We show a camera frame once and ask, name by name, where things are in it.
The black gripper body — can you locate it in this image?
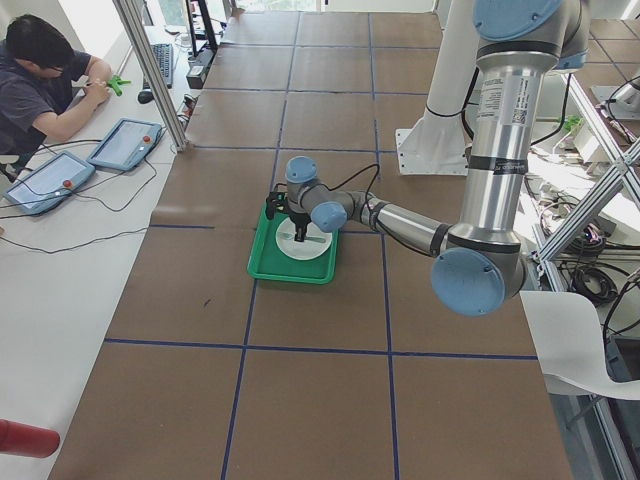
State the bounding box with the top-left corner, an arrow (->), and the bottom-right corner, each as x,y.
288,210 -> 310,230

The clear plastic fork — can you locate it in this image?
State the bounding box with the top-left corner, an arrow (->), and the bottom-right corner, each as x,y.
277,231 -> 326,244

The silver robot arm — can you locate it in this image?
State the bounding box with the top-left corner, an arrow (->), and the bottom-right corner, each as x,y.
278,1 -> 591,316

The white round plate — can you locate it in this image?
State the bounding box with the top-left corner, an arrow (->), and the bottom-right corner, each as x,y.
276,217 -> 333,261

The green plastic tray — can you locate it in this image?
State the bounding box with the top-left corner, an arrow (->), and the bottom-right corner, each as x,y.
247,213 -> 339,285

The brown paper table cover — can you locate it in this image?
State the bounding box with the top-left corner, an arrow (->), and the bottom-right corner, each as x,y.
51,12 -> 571,479

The blue teach pendant far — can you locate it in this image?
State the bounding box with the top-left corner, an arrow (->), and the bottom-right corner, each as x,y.
86,118 -> 162,171

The blue teach pendant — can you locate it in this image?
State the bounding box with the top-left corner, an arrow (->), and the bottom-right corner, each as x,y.
86,118 -> 162,171
3,151 -> 95,215

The black keyboard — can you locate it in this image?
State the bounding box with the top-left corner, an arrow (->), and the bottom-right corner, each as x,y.
151,43 -> 174,89

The green plastic tool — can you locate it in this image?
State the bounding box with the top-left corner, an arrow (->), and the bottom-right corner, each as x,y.
106,75 -> 131,97

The blue teach pendant near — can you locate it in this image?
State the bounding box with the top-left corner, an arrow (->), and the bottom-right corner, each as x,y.
3,151 -> 95,215

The white curved sheet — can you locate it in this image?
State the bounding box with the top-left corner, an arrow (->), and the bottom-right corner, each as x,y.
520,290 -> 639,401

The seated person dark shirt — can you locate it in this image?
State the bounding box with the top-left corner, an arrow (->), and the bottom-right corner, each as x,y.
1,14 -> 112,155

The red cylinder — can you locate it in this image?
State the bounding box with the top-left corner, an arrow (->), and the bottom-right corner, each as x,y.
1,419 -> 60,458

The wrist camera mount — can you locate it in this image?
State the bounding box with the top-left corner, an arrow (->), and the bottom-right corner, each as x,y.
265,190 -> 288,221

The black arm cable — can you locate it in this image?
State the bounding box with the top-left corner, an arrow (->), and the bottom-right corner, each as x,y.
327,163 -> 382,236

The white pedestal base plate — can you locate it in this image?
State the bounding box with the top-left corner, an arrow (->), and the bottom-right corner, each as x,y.
395,125 -> 468,176

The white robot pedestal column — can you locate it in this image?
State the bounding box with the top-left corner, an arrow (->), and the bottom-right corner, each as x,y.
414,0 -> 479,131

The aluminium frame post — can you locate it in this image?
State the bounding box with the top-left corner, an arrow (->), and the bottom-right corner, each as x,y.
113,0 -> 188,152

